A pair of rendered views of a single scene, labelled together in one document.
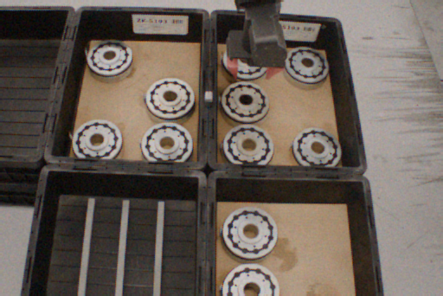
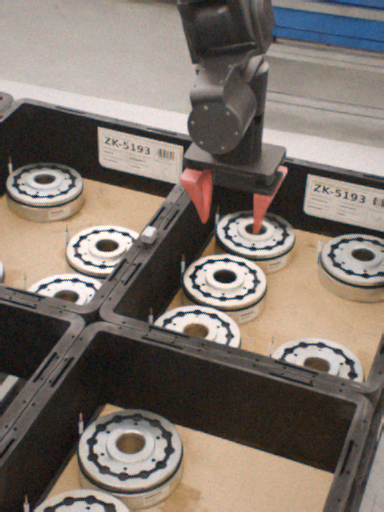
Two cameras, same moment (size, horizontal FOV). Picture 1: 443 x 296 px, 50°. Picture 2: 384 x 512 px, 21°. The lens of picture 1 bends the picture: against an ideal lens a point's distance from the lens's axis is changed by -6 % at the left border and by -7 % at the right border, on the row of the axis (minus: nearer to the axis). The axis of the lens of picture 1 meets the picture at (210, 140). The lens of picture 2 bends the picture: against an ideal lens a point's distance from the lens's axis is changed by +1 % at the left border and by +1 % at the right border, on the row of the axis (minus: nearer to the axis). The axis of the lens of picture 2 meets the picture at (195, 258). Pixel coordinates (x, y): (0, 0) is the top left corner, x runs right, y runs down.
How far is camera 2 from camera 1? 52 cm
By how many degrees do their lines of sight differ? 27
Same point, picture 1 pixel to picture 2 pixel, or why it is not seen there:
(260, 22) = (211, 72)
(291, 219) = (222, 465)
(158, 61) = (122, 213)
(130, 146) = not seen: hidden behind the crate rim
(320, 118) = (355, 342)
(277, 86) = (298, 284)
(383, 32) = not seen: outside the picture
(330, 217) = (299, 486)
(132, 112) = (44, 262)
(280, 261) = not seen: outside the picture
